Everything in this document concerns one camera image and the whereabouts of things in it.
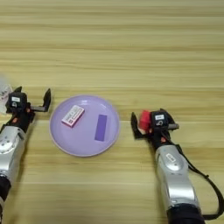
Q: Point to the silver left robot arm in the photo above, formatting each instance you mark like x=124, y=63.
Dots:
x=10, y=151

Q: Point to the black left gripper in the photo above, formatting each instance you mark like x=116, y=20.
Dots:
x=20, y=119

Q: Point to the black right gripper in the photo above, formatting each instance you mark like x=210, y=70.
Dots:
x=159, y=137

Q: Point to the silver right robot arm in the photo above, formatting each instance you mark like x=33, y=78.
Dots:
x=175, y=178

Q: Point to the pink white eraser box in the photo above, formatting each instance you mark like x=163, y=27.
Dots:
x=73, y=116

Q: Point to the round lilac plate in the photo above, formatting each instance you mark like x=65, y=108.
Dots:
x=84, y=140

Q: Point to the flat purple rectangular block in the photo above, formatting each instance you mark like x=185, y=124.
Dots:
x=101, y=128

